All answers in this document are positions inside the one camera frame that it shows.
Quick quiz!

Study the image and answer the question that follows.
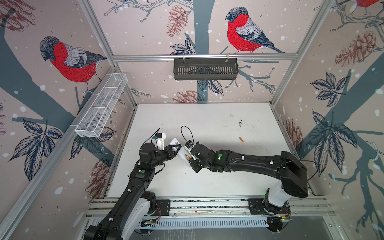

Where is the black wall basket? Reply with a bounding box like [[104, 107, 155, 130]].
[[174, 58, 239, 81]]

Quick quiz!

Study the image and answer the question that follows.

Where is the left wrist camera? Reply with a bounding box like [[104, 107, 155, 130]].
[[155, 133, 166, 151]]

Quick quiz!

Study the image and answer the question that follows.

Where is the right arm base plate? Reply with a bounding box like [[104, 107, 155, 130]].
[[248, 199, 291, 216]]

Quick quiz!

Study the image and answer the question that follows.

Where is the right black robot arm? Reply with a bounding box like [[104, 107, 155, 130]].
[[185, 141, 309, 207]]

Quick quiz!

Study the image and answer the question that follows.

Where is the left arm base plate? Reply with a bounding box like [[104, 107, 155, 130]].
[[145, 200, 171, 217]]

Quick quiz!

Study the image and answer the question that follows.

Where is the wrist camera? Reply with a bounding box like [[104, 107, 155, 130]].
[[185, 140, 194, 151], [155, 133, 166, 151]]

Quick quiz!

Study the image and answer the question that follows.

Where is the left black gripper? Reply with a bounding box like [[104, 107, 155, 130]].
[[150, 144, 182, 169]]

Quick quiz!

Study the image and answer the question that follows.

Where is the aluminium top crossbar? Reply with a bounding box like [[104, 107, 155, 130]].
[[112, 53, 299, 63]]

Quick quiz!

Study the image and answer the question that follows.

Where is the white wire mesh basket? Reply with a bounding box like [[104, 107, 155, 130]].
[[75, 73, 128, 138]]

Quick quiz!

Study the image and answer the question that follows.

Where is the white remote control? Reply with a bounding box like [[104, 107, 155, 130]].
[[170, 138, 192, 165]]

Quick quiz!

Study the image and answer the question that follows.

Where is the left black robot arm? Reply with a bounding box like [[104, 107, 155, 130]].
[[84, 143, 182, 240]]

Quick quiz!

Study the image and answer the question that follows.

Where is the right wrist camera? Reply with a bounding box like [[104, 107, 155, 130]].
[[185, 140, 194, 151]]

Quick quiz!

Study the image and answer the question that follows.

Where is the aluminium front rail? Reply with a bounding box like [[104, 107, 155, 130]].
[[86, 195, 335, 219]]

